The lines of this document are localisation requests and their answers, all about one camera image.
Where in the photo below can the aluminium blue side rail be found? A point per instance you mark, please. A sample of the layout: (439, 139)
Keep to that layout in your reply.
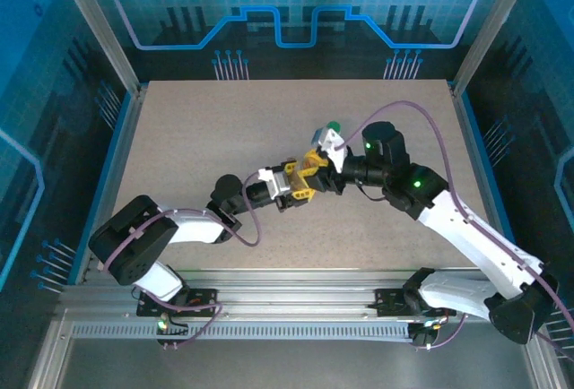
(485, 183)
(115, 183)

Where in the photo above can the black connector bracket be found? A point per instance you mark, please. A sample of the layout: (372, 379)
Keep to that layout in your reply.
(177, 327)
(421, 335)

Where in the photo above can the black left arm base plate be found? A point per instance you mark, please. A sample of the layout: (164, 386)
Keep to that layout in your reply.
(148, 306)

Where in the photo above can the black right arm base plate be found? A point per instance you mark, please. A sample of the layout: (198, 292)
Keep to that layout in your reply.
(388, 301)

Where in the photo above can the white pill bottle green cap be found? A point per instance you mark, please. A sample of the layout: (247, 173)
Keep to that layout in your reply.
(334, 125)

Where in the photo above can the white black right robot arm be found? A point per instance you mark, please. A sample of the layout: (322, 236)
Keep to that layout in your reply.
(471, 236)

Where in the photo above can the aluminium frame post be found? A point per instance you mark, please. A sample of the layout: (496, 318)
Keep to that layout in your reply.
(495, 21)
(96, 26)

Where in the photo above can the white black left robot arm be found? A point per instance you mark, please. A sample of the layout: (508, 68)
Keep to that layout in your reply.
(197, 227)

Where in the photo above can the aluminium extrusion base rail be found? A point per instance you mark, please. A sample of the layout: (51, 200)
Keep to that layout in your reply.
(291, 290)

